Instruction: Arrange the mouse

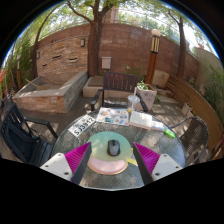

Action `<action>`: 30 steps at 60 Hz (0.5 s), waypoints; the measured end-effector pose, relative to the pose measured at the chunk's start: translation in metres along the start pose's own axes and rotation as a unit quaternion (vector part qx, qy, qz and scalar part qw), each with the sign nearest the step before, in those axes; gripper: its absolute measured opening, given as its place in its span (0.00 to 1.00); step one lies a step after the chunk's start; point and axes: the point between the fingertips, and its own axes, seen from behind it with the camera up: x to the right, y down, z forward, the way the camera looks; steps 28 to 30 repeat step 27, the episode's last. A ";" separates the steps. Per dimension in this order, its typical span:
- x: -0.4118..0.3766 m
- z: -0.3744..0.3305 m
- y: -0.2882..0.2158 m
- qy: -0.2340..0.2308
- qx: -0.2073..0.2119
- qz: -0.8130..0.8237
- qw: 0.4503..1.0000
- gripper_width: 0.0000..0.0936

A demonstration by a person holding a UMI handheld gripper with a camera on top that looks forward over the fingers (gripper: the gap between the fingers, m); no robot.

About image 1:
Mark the wooden garden lamp post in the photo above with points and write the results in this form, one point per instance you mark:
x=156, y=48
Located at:
x=152, y=63

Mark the thin curved tree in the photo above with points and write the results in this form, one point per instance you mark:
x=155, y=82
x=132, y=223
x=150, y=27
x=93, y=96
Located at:
x=34, y=63

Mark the grey and black computer mouse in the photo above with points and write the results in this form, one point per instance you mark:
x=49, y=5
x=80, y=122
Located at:
x=113, y=148

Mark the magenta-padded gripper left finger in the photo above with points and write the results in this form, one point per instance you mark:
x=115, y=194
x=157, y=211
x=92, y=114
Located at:
x=77, y=159

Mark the yellow card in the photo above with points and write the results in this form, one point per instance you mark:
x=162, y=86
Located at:
x=132, y=161

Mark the clear plastic cup with straw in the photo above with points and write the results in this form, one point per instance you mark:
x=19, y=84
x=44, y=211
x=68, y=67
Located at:
x=133, y=103

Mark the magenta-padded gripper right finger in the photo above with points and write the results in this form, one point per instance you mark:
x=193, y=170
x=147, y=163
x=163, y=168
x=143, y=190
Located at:
x=147, y=159

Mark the green packet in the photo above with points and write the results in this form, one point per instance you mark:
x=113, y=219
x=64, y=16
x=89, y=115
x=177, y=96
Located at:
x=169, y=133

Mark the curved wooden bench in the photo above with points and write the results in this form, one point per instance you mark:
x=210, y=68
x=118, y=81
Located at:
x=196, y=100

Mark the thick-trunked forked tree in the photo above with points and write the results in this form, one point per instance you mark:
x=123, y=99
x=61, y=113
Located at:
x=95, y=46

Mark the black slatted chair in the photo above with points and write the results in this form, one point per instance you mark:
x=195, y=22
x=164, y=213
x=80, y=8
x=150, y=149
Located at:
x=20, y=140

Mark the small white booklet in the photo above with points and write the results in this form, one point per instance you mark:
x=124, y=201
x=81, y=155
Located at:
x=158, y=125

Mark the small black wall lamp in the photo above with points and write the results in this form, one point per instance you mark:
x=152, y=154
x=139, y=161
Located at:
x=38, y=55

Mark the white licence plate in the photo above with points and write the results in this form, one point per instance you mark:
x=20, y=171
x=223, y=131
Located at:
x=81, y=126

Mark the grey wall utility box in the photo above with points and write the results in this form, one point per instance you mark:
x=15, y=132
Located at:
x=106, y=62

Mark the concrete planter with plant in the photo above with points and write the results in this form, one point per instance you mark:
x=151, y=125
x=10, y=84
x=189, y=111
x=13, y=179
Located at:
x=147, y=96

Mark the slender leaning tree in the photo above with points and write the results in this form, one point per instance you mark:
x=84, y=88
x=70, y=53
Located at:
x=181, y=53

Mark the beige stone block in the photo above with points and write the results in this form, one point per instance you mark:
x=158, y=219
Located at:
x=161, y=79

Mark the dark wooden armchair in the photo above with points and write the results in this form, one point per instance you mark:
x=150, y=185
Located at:
x=116, y=81

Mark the colourful sticker sheet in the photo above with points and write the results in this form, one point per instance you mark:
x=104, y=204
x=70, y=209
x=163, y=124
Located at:
x=112, y=116

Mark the stone raised garden bed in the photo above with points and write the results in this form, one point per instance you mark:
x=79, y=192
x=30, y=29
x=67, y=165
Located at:
x=46, y=98

